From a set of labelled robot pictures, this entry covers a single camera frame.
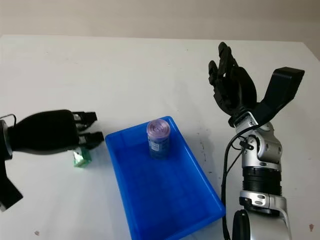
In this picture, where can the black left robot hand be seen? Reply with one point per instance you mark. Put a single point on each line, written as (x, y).
(47, 132)

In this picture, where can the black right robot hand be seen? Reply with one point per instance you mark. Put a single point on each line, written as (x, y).
(237, 92)

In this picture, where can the green toothpaste box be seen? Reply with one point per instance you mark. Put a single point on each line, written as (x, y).
(81, 160)

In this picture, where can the purple garbage bag roll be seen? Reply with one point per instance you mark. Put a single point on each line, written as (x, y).
(158, 142)

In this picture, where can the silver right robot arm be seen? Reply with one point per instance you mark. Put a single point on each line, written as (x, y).
(270, 150)

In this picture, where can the blue plastic tray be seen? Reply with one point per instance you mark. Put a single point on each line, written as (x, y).
(170, 190)

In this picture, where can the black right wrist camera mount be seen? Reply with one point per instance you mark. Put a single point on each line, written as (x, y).
(282, 85)

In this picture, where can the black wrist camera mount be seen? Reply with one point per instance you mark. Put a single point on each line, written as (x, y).
(6, 185)
(282, 85)

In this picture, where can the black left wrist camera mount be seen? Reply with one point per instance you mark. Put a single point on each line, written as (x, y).
(6, 185)

